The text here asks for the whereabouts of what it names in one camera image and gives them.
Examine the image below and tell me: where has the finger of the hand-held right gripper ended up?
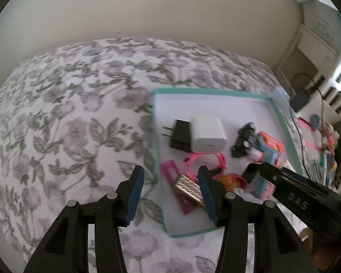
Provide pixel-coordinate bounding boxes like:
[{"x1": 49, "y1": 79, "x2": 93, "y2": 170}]
[{"x1": 242, "y1": 162, "x2": 304, "y2": 194}]

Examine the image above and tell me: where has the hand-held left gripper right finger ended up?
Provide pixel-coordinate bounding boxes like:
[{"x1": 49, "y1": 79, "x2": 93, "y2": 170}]
[{"x1": 197, "y1": 165, "x2": 319, "y2": 273}]

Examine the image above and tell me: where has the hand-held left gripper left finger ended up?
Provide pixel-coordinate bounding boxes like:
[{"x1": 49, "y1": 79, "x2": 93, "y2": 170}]
[{"x1": 23, "y1": 165, "x2": 145, "y2": 273}]

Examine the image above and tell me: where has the gold rectangular case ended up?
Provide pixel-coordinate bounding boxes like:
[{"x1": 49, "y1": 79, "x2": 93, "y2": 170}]
[{"x1": 173, "y1": 174, "x2": 206, "y2": 208}]

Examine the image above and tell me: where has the orange blue toy phone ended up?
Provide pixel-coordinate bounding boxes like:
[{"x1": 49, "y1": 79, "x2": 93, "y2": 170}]
[{"x1": 250, "y1": 131, "x2": 285, "y2": 167}]

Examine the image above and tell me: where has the pink toy figure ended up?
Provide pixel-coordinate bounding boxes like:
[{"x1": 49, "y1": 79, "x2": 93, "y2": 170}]
[{"x1": 216, "y1": 173, "x2": 248, "y2": 195}]

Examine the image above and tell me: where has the black plastic clip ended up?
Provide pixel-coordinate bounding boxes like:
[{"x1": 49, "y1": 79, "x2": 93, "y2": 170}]
[{"x1": 230, "y1": 122, "x2": 258, "y2": 158}]

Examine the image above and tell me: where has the pink wristwatch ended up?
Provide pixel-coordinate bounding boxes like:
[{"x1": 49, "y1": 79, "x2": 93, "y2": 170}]
[{"x1": 182, "y1": 152, "x2": 227, "y2": 178}]

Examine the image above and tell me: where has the magenta rectangular case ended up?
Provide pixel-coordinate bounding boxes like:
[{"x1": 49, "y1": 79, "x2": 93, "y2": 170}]
[{"x1": 161, "y1": 161, "x2": 199, "y2": 215}]

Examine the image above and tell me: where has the white charger cube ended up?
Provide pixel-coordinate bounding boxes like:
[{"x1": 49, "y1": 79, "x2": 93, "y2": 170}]
[{"x1": 190, "y1": 116, "x2": 227, "y2": 152}]

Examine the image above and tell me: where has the black pronged charger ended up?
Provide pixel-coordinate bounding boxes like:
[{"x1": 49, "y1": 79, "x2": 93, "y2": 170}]
[{"x1": 163, "y1": 119, "x2": 192, "y2": 152}]

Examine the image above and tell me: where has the teal cardboard box tray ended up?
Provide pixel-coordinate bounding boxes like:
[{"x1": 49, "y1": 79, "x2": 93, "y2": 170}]
[{"x1": 152, "y1": 88, "x2": 304, "y2": 239}]

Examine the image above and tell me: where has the white pouch pink zipper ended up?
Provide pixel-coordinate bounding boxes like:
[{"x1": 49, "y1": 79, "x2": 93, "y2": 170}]
[{"x1": 297, "y1": 116, "x2": 330, "y2": 182}]

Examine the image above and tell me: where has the pile of colourful hair accessories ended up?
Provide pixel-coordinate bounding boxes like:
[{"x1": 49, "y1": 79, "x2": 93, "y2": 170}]
[{"x1": 320, "y1": 122, "x2": 341, "y2": 190}]

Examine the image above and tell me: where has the white power strip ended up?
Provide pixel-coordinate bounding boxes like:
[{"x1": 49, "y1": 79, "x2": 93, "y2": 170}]
[{"x1": 272, "y1": 87, "x2": 292, "y2": 111}]

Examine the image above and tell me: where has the black plugged-in charger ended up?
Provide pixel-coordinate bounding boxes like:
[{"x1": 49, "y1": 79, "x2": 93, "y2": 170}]
[{"x1": 290, "y1": 91, "x2": 311, "y2": 113}]

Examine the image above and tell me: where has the white lattice photo panel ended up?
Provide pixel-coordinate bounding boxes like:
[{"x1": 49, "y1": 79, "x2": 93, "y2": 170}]
[{"x1": 321, "y1": 31, "x2": 341, "y2": 114}]

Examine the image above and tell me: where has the white shelf unit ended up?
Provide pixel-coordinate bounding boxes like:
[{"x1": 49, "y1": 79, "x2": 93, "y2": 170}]
[{"x1": 276, "y1": 24, "x2": 338, "y2": 91}]

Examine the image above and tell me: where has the white box round print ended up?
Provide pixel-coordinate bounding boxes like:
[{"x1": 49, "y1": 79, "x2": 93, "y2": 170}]
[{"x1": 291, "y1": 0, "x2": 341, "y2": 39}]

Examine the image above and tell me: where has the black cable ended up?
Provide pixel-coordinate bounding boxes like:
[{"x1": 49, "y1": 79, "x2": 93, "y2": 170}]
[{"x1": 286, "y1": 74, "x2": 330, "y2": 182}]

